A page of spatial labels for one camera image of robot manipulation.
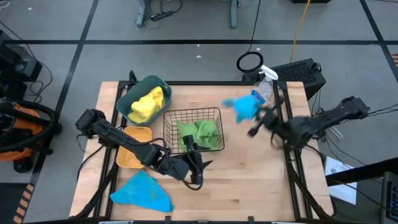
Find orange black vacuum cleaner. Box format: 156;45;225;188
0;98;63;174

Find blue microfiber towel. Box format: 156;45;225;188
221;95;262;124
109;169;175;213

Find teal plastic basket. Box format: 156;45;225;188
116;75;173;127

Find grey equipment box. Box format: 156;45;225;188
381;170;398;224

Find black equipment stack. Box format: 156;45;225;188
0;29;43;100

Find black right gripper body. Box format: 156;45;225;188
248;96;284;138

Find clear glass cleaner spray bottle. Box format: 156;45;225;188
251;64;279;105

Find black wire basket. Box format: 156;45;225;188
162;107;225;156

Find black power strip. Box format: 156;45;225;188
150;11;175;22

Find black perforated box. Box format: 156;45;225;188
241;58;327;101

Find green microfiber towel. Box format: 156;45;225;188
177;121;200;153
194;119;220;149

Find black aluminium table frame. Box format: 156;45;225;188
74;70;335;220

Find grey desk leg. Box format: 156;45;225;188
134;0;150;27
229;0;239;29

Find black mat hazard stripes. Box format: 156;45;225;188
0;182;35;224

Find yellow plastic basket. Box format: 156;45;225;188
116;125;153;169

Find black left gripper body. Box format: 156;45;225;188
163;135;203;185

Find black metal beam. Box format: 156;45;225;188
325;157;398;187

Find white paper sheet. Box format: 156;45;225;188
323;155;358;205

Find black coiled cable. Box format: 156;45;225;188
236;0;264;74

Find yellow floor cable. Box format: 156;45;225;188
289;0;312;63

